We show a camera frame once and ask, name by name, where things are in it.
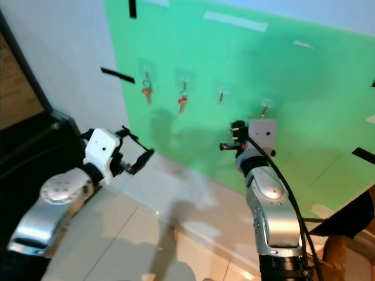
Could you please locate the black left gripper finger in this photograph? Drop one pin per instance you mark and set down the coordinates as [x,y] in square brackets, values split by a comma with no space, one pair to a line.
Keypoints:
[145,159]
[122,129]

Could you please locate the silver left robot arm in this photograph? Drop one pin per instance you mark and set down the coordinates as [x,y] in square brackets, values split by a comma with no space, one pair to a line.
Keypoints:
[47,222]

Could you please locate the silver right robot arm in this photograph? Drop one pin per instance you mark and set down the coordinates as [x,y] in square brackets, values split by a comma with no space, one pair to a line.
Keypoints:
[275,205]

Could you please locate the orange headed hanging key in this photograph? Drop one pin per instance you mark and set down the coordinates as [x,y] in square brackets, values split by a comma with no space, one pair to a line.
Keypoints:
[182,104]
[146,93]

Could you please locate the long black tape strip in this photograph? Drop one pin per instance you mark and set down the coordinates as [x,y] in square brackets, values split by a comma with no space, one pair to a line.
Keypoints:
[117,75]
[364,156]

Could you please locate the black glass table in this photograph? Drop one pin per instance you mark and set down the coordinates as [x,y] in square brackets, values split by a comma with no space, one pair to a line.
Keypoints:
[23,175]

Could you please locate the short white tape strip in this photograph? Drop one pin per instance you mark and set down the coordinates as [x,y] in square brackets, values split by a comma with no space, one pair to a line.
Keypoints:
[303,44]

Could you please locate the long white tape strip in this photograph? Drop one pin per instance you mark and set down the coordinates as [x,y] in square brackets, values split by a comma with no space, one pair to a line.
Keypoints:
[235,21]

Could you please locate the large brown cardboard box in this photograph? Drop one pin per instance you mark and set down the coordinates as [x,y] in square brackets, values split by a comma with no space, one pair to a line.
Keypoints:
[17,88]

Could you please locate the short black tape strip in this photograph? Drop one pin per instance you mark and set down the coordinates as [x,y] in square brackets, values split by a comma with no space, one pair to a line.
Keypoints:
[132,8]

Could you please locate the black top wooden stand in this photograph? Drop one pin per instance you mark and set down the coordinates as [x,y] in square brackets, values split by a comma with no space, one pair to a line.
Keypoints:
[351,213]

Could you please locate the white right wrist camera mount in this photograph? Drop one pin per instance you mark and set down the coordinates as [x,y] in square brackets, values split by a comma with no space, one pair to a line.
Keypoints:
[263,132]

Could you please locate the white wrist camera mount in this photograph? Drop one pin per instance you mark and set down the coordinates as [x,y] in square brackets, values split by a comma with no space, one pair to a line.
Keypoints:
[101,149]
[263,132]

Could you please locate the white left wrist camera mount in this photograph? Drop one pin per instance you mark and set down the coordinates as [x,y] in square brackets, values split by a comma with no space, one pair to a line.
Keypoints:
[101,149]

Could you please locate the clear adhesive wall hook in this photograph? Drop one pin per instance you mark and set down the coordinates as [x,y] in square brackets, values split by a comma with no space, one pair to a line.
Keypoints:
[221,96]
[146,73]
[265,109]
[185,81]

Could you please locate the green wall board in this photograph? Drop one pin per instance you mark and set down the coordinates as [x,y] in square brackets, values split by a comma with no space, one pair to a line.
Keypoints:
[269,70]

